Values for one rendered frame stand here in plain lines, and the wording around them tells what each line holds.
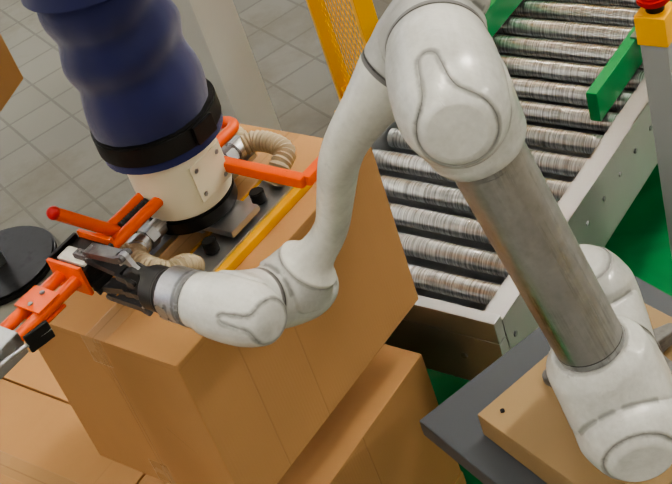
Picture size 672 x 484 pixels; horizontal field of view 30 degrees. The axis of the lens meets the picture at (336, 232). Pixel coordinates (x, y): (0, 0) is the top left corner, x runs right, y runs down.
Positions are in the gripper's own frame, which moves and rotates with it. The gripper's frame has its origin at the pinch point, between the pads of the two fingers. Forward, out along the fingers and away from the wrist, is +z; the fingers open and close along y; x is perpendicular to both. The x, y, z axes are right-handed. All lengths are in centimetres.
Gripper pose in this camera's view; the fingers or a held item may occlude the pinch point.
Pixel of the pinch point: (82, 266)
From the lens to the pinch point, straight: 213.1
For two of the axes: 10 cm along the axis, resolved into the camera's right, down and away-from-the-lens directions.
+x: 5.4, -6.5, 5.4
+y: 2.7, 7.4, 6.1
